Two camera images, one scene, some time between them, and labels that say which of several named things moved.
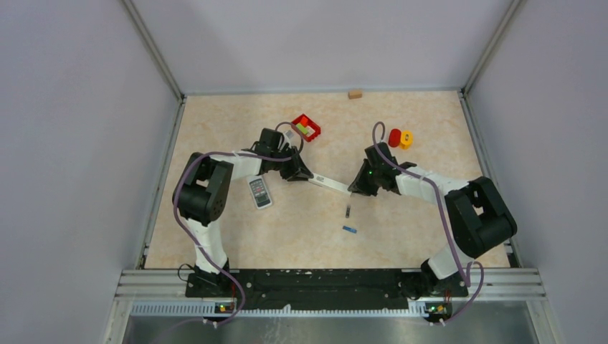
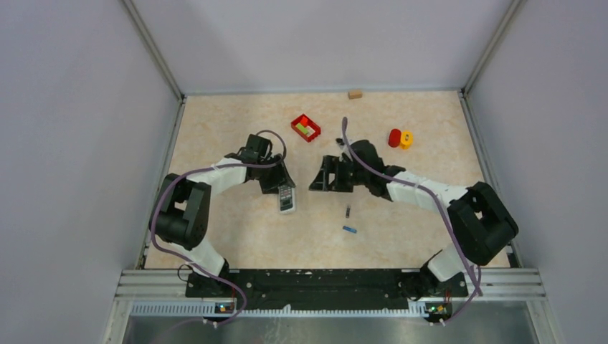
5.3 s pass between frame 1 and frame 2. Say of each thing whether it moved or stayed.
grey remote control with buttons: moved
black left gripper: moved
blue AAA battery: stayed
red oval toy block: stayed
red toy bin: stayed
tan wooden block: stayed
